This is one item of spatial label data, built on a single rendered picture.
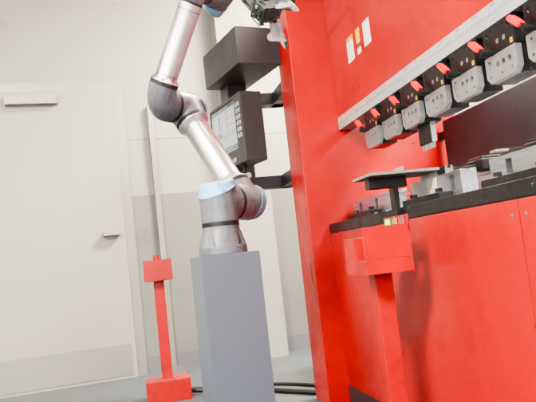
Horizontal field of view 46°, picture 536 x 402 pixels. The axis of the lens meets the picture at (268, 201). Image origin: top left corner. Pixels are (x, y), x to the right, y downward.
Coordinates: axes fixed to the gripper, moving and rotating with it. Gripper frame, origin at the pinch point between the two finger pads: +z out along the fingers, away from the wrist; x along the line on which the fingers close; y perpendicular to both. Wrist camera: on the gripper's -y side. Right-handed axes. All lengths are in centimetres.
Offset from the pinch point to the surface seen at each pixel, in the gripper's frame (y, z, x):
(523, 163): -21, 77, 10
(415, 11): -53, 5, -2
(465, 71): -35, 41, 7
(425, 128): -46, 36, -30
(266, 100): -78, -72, -132
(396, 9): -59, -7, -12
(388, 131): -51, 21, -50
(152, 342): -1, -34, -316
